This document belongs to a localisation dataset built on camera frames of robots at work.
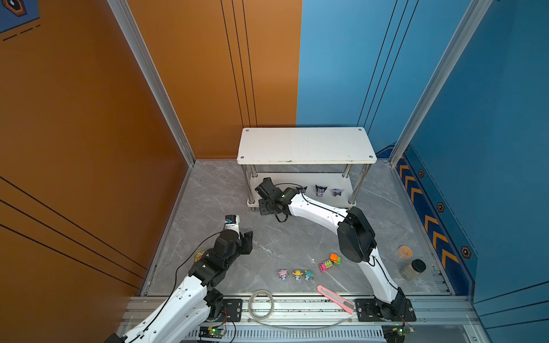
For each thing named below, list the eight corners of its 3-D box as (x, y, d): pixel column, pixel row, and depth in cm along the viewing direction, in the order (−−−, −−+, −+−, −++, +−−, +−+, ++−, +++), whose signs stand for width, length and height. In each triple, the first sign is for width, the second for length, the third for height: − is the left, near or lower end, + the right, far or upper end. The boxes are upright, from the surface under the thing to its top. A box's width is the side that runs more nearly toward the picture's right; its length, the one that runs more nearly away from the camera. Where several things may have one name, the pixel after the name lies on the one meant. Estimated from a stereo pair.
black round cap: (401, 279, 82) (414, 271, 74) (397, 268, 85) (410, 259, 77) (413, 279, 82) (428, 271, 74) (409, 268, 85) (423, 259, 77)
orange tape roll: (400, 259, 88) (402, 257, 86) (396, 247, 91) (398, 245, 89) (411, 259, 88) (414, 257, 86) (407, 247, 91) (409, 245, 89)
